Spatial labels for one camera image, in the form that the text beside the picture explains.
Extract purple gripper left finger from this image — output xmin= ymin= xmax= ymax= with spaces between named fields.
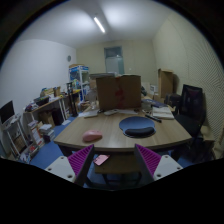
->
xmin=46 ymin=145 xmax=94 ymax=186

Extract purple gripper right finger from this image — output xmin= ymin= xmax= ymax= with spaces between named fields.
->
xmin=134 ymin=144 xmax=182 ymax=184

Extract pink computer mouse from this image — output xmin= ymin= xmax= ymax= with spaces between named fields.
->
xmin=82 ymin=130 xmax=102 ymax=142

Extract blue round mouse pad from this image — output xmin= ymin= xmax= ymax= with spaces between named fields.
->
xmin=119 ymin=116 xmax=156 ymax=138

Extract pink phone on stool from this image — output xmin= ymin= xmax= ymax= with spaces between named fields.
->
xmin=93 ymin=155 xmax=109 ymax=166

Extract wooden stool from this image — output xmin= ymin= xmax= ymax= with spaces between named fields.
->
xmin=94 ymin=154 xmax=142 ymax=187

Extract wooden table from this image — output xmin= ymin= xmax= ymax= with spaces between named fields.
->
xmin=53 ymin=98 xmax=193 ymax=158

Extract white book stack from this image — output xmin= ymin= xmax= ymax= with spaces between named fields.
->
xmin=152 ymin=107 xmax=174 ymax=119

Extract white papers on table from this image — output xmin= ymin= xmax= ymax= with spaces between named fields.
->
xmin=78 ymin=110 xmax=98 ymax=118

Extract white rolling cart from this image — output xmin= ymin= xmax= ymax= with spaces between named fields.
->
xmin=1 ymin=114 xmax=30 ymax=159

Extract black office chair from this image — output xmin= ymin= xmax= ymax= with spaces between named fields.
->
xmin=164 ymin=84 xmax=206 ymax=160

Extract large brown cardboard box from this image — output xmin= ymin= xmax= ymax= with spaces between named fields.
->
xmin=96 ymin=75 xmax=141 ymax=111

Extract black monitor on left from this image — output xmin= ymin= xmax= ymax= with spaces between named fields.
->
xmin=0 ymin=101 xmax=15 ymax=124

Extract white blue shelf unit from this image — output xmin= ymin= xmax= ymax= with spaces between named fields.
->
xmin=69 ymin=65 xmax=90 ymax=101

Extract grey door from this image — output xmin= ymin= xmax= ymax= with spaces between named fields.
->
xmin=104 ymin=46 xmax=124 ymax=74

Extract ceiling fluorescent light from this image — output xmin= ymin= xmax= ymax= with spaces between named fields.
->
xmin=94 ymin=16 xmax=106 ymax=34

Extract tall cardboard box by wall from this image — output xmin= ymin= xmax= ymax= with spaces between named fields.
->
xmin=158 ymin=69 xmax=173 ymax=98

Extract round wall clock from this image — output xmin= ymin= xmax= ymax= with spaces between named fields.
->
xmin=67 ymin=55 xmax=72 ymax=62

